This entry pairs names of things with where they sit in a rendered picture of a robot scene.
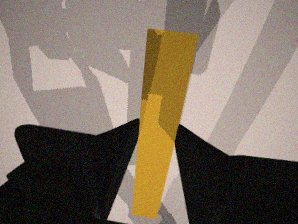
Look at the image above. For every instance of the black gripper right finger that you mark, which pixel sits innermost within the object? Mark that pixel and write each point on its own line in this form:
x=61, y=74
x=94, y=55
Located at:
x=211, y=179

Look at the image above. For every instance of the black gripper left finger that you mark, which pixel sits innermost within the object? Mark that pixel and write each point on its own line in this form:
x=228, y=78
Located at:
x=104, y=158

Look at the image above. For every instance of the yellow bar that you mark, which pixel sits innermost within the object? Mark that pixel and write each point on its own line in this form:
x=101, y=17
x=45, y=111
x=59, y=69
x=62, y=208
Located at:
x=168, y=61

